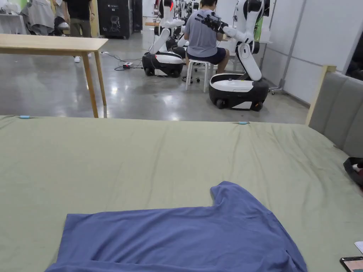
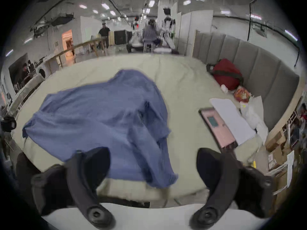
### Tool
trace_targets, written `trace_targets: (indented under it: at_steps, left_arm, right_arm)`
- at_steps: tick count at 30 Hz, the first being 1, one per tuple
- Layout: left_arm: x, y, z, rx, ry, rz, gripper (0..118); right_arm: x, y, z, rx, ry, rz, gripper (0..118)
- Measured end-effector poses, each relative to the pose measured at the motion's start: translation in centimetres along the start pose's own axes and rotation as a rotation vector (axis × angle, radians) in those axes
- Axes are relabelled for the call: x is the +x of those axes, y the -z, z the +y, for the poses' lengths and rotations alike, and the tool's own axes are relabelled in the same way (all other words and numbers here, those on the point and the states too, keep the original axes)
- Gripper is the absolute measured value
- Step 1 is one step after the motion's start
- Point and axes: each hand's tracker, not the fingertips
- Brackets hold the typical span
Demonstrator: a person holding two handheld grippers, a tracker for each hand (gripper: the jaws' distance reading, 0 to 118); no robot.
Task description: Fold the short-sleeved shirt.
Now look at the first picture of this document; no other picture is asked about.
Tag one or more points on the bed with pale green sheet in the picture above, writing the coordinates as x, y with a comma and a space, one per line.
141, 158

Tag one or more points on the white and black robot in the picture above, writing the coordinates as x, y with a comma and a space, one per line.
163, 61
244, 82

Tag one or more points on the white power box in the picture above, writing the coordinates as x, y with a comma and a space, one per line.
128, 65

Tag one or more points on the blue shirt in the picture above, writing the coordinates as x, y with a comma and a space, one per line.
175, 240

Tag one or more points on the black flight case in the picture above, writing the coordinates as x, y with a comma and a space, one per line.
116, 18

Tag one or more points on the grey padded headboard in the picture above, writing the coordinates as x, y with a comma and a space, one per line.
337, 113

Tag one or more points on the black bag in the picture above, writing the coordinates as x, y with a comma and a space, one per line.
354, 170

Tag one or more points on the white card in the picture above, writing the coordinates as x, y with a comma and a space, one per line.
359, 246

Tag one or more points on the black phone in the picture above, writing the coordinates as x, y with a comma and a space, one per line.
353, 264

